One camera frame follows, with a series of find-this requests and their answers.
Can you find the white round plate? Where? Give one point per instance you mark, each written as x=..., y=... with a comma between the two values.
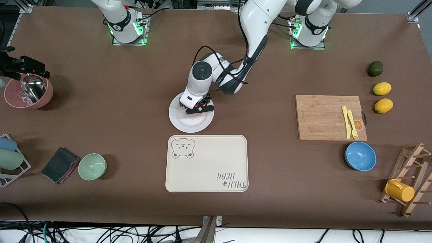
x=189, y=125

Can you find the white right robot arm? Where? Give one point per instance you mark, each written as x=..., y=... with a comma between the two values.
x=119, y=23

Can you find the pink bowl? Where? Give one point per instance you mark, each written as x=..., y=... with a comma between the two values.
x=13, y=98

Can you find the metal scoop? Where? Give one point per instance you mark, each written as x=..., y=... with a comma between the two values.
x=33, y=89

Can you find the cream bear print tray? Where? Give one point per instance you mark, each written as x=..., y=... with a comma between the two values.
x=209, y=162

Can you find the light blue cup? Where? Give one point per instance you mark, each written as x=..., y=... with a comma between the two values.
x=6, y=144

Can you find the pale green cup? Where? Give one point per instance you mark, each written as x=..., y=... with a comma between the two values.
x=10, y=159

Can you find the dark grey cloth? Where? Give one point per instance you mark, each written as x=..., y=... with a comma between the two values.
x=59, y=163

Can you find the bamboo cutting board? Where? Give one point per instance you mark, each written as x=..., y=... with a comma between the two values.
x=314, y=111

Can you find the pink cloth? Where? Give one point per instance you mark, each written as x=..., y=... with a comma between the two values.
x=71, y=169

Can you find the pale green bowl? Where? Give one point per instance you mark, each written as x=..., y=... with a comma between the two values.
x=91, y=167

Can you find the yellow plastic knife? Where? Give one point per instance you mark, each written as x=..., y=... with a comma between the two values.
x=346, y=123

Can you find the yellow plastic fork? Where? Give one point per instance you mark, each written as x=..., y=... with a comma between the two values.
x=351, y=119

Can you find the orange slice sticker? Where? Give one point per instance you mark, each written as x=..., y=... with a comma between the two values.
x=360, y=125

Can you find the blue bowl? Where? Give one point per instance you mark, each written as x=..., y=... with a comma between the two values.
x=360, y=156

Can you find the dark green avocado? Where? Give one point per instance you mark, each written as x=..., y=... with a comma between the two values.
x=375, y=68

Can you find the yellow lemon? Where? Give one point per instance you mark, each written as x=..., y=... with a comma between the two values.
x=383, y=105
x=382, y=88

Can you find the wooden mug rack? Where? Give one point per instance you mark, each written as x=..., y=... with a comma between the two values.
x=400, y=172

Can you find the yellow mug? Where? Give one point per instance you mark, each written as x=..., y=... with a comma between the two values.
x=401, y=191

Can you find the aluminium frame corner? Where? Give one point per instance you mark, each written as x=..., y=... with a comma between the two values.
x=27, y=8
x=413, y=16

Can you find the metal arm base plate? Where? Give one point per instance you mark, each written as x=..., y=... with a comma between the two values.
x=308, y=48
x=130, y=44

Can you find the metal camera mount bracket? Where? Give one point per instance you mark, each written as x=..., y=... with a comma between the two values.
x=209, y=233

